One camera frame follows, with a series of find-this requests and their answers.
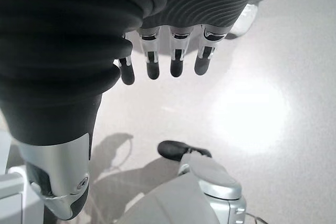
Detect thin grey cable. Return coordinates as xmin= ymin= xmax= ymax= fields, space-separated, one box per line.
xmin=245 ymin=212 xmax=269 ymax=224

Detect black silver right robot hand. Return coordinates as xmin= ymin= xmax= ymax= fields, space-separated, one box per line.
xmin=0 ymin=0 xmax=274 ymax=221

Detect clear plastic object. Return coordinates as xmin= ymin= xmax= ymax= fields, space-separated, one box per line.
xmin=230 ymin=3 xmax=259 ymax=37

